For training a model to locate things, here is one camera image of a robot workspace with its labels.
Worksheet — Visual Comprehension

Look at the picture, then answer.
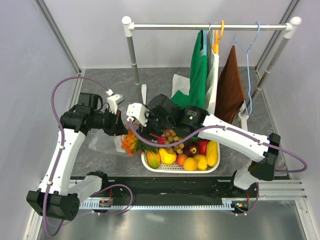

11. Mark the clear zip bag orange zipper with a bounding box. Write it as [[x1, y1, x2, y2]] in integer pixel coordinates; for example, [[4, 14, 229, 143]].
[[88, 129, 134, 157]]

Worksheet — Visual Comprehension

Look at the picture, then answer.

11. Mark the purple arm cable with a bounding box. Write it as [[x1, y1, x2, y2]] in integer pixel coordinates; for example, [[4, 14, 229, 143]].
[[128, 121, 308, 216], [42, 76, 133, 238]]

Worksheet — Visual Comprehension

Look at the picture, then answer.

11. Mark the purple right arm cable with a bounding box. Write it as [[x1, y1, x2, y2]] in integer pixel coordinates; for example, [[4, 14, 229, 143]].
[[128, 121, 308, 216]]

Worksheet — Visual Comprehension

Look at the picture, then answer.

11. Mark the silver white clothes rack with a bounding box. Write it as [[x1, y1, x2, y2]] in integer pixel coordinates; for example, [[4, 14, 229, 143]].
[[121, 16, 302, 130]]

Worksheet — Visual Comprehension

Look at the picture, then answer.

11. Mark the orange plastic hanger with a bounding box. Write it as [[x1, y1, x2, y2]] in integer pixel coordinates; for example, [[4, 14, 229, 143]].
[[212, 20, 225, 55]]

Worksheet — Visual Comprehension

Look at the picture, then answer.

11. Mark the peach fruit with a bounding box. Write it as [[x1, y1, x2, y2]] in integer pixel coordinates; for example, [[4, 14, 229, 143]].
[[175, 153, 188, 167]]

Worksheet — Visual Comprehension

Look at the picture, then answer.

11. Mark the pink dragon fruit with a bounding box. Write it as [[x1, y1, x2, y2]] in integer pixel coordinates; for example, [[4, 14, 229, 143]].
[[151, 134, 168, 145]]

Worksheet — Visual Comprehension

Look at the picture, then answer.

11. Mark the orange toy pineapple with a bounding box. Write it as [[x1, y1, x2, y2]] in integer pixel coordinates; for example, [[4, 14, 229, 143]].
[[121, 129, 157, 157]]

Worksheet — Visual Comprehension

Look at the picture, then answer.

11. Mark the brown towel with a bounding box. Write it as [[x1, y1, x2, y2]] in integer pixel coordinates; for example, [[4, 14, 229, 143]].
[[214, 45, 246, 124]]

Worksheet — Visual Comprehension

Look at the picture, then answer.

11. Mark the white plastic fruit basket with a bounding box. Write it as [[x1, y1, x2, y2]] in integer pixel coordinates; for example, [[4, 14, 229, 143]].
[[141, 139, 220, 174]]

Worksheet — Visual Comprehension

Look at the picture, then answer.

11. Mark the white grey garment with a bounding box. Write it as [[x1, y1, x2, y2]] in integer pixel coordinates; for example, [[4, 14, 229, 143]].
[[171, 30, 219, 114]]

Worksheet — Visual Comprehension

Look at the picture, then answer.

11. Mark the green yellow mango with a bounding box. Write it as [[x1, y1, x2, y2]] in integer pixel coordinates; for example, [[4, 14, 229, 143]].
[[146, 150, 161, 169]]

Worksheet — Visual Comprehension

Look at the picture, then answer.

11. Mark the red bell pepper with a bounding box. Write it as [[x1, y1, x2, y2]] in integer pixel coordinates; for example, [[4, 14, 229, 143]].
[[197, 140, 210, 155]]

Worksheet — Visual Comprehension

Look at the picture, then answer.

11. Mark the green shirt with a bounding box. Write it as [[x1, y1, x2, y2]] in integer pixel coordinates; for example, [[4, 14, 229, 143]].
[[171, 30, 208, 109]]

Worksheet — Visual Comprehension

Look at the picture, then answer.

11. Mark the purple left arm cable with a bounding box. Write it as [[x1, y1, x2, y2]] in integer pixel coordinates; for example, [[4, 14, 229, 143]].
[[42, 76, 133, 238]]

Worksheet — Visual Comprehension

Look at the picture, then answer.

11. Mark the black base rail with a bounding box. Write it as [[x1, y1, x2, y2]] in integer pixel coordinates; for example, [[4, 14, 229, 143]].
[[69, 176, 260, 207]]

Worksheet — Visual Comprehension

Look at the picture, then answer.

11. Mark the light blue hanger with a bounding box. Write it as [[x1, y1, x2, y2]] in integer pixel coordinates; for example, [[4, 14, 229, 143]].
[[201, 29, 207, 56]]

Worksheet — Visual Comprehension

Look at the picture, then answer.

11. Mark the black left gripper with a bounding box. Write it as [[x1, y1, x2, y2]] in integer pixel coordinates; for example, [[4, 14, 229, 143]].
[[90, 107, 128, 137]]

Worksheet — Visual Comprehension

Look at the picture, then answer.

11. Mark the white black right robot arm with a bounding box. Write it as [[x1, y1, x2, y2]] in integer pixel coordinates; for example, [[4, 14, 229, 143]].
[[126, 94, 281, 197]]

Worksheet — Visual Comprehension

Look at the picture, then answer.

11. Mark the orange fruit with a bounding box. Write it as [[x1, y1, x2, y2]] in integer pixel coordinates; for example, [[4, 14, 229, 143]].
[[183, 157, 198, 171]]

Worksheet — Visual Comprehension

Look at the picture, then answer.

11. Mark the blue wire hanger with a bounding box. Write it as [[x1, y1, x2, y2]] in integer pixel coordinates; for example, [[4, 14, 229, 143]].
[[233, 21, 261, 116]]

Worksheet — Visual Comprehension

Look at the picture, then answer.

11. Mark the yellow pear fruit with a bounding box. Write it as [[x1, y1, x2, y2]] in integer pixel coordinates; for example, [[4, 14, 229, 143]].
[[158, 148, 177, 165]]

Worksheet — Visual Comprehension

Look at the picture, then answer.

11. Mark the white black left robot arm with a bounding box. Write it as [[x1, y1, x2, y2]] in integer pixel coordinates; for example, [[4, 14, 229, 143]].
[[26, 92, 128, 221]]

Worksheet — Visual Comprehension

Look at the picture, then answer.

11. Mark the white cable duct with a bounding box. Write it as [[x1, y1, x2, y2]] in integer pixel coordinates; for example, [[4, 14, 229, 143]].
[[79, 197, 247, 211]]

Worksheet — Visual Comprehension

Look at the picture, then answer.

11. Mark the brown longan bunch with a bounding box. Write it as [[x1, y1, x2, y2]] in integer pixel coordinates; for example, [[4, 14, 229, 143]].
[[162, 130, 185, 155]]

